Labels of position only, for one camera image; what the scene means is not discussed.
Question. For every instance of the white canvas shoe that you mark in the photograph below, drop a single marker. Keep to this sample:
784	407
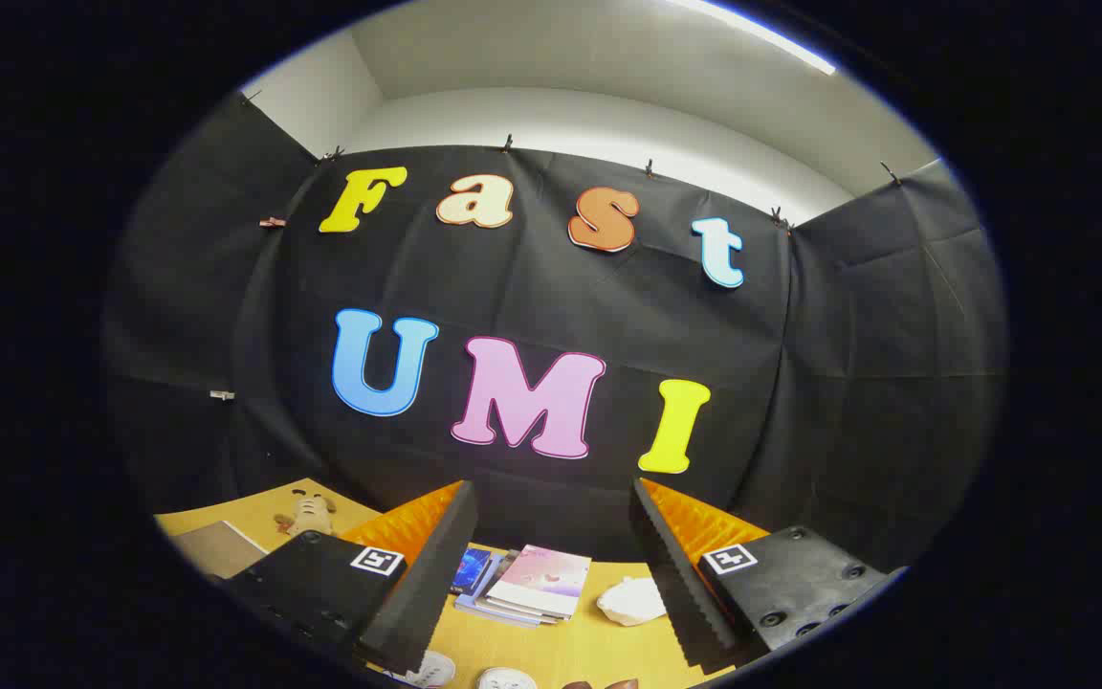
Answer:
506	679
429	668

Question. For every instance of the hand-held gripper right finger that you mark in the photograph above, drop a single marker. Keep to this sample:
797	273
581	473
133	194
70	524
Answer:
675	584

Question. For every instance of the pink cover book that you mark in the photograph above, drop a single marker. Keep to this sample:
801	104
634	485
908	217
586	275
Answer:
541	579

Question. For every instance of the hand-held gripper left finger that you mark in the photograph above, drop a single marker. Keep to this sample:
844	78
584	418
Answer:
431	593

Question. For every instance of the dark blue book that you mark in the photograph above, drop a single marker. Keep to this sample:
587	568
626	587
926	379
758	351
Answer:
471	569

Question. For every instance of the brown plush toy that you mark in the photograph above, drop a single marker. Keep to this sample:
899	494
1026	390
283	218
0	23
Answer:
307	517

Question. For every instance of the beige fabric storage box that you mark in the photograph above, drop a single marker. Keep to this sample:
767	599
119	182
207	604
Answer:
216	550

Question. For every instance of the white plush toy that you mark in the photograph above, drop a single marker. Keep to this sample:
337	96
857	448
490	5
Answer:
632	601

